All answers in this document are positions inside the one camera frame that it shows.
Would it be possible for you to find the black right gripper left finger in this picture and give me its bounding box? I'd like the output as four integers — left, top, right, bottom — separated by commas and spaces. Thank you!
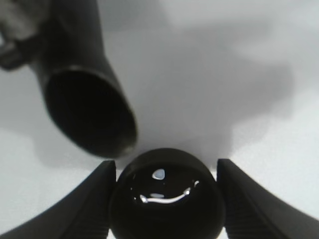
0, 161, 116, 239

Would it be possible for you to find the black round teapot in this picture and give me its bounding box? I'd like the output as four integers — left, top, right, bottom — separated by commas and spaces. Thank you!
0, 0, 138, 158

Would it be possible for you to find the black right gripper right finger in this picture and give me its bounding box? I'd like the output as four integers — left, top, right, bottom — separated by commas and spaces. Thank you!
217, 159, 319, 239

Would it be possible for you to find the small black teacup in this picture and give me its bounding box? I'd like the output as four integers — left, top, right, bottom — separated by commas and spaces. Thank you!
109, 148, 225, 239

